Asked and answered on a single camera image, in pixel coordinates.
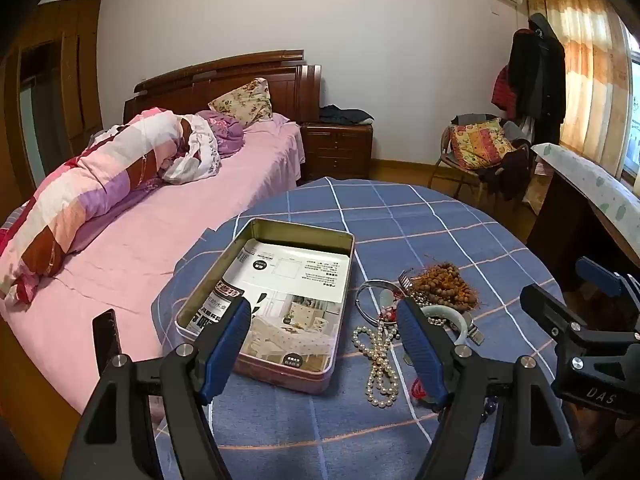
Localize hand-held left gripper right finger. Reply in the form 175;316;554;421
396;296;586;480

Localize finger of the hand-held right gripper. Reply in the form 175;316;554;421
575;256;640;311
520;284;640;361

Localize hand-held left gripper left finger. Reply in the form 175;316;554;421
62;297;253;480

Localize gold bead necklace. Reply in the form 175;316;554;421
415;292;463;331

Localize white pearl necklace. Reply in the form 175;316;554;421
352;324;401;408

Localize pink tin box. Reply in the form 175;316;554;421
175;217;357;395

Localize brown wooden bead string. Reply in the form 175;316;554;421
412;261;483;313

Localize silver bangle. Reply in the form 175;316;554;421
356;280;401;322

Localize white jade bangle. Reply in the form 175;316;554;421
420;305;471;346

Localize dark wooden desk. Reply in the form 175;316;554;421
527;160;640;281

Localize printed paper leaflet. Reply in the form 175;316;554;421
186;240;351;367

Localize white green-print desk cover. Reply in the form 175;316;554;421
531;142;640;233

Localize bed with pink sheet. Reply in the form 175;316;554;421
0;120;307;456

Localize blue plaid tablecloth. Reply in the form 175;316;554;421
150;176;576;480

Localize dark garment on chair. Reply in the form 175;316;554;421
480;147;533;201

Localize window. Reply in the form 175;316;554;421
622;25;640;181

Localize colourful patterned cushion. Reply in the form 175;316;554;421
449;119;516;171

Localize wooden chair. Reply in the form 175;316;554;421
430;115;533;201

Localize purple blanket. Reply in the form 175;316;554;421
195;110;246;158

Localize hanging dark coats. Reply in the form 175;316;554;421
507;12;567;136

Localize hanging red garment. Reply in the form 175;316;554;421
491;65;516;116

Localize pink patchwork quilt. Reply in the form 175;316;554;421
0;107;221;306

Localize dark wooden nightstand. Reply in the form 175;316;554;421
300;121;375;183

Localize striped orange curtain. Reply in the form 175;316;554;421
520;0;633;181

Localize floral pillow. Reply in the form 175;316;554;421
207;77;275;128

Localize dark folded clothes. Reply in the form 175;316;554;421
318;105;375;126

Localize dark wooden headboard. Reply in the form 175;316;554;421
123;50;322;126

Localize brown wooden wardrobe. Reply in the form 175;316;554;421
0;0;103;206

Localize red cord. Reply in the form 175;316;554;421
410;377;438;403

